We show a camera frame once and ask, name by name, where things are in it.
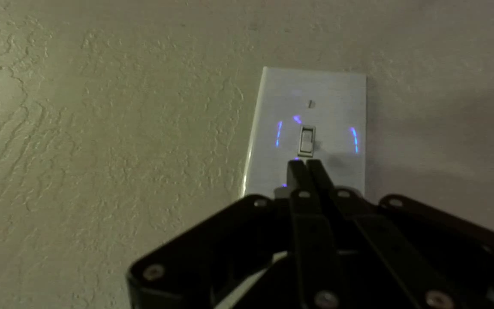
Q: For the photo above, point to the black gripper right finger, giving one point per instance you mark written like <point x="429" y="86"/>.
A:
<point x="407" y="250"/>

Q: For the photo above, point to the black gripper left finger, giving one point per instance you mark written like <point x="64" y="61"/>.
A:
<point x="247" y="250"/>

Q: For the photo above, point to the white toggle light switch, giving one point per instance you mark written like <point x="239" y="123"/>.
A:
<point x="307" y="140"/>

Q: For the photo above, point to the small switch plate screw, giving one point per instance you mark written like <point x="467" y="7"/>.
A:
<point x="311" y="103"/>

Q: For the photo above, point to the white light switch plate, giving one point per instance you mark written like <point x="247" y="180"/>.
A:
<point x="333" y="91"/>

